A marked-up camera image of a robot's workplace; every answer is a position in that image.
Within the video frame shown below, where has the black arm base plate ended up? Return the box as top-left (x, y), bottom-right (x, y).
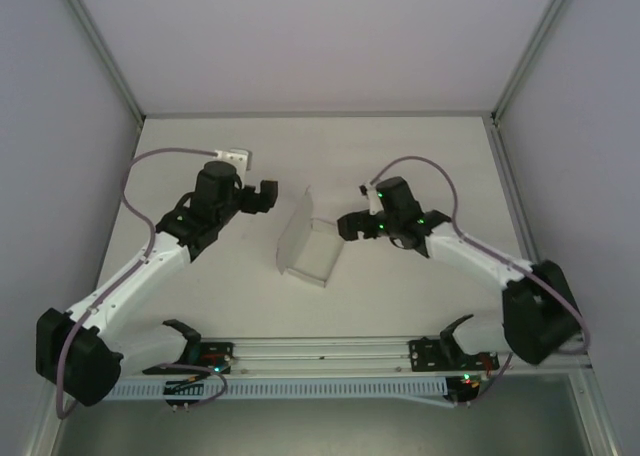
top-left (143, 340), bottom-right (236, 376)
top-left (408, 338), bottom-right (501, 373)

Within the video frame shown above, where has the white slotted cable duct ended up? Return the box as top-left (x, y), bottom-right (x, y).
top-left (102, 378), bottom-right (449, 402)

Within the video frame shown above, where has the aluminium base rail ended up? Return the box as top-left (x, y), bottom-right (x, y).
top-left (49, 331), bottom-right (592, 377)

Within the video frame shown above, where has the black controller board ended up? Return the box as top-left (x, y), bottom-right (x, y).
top-left (163, 378), bottom-right (207, 408)
top-left (446, 374), bottom-right (482, 408)

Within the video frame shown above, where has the aluminium frame crossbar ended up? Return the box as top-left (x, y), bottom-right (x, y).
top-left (141, 109), bottom-right (497, 121)

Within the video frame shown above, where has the aluminium frame post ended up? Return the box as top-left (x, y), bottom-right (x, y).
top-left (53, 0), bottom-right (147, 125)
top-left (491, 0), bottom-right (585, 125)

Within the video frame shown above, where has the aluminium side rail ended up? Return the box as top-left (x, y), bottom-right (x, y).
top-left (488, 120), bottom-right (564, 333)

